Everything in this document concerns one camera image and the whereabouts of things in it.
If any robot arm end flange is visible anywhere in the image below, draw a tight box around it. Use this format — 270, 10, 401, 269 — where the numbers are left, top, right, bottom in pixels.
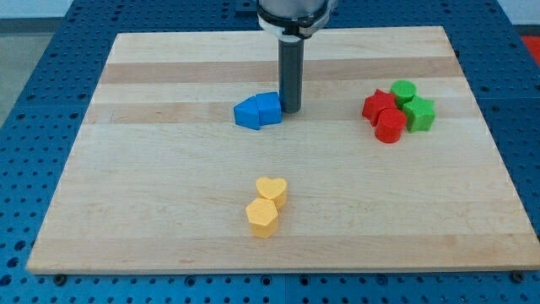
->
256, 0, 338, 42

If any yellow hexagon block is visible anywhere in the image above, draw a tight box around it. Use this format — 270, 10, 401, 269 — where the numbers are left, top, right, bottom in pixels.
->
246, 198, 278, 238

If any yellow heart block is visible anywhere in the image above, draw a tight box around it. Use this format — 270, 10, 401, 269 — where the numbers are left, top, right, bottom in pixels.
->
256, 176, 288, 210

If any blue triangle block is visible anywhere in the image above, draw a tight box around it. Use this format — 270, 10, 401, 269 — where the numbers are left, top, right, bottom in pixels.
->
233, 96, 261, 130

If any blue cube block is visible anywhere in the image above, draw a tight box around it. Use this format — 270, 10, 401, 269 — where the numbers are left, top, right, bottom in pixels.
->
255, 92, 282, 126

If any wooden board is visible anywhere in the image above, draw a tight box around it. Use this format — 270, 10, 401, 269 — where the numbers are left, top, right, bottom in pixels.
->
26, 26, 539, 274

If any grey cylindrical pointer rod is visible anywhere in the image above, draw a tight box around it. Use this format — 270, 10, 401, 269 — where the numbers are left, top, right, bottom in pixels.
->
278, 40, 304, 114

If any red star block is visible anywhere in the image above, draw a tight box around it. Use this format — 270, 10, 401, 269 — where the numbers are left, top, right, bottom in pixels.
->
362, 89, 397, 127

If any red cylinder block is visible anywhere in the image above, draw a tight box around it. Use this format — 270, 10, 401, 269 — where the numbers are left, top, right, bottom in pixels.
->
375, 108, 407, 144

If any green cylinder block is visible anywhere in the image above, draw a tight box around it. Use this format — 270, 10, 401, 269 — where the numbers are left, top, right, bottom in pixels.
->
391, 79, 417, 109

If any green star block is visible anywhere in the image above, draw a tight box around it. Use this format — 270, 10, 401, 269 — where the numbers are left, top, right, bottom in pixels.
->
402, 95, 436, 133

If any blue perforated metal table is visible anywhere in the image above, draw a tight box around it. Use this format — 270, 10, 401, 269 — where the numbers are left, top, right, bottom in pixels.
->
1, 0, 539, 303

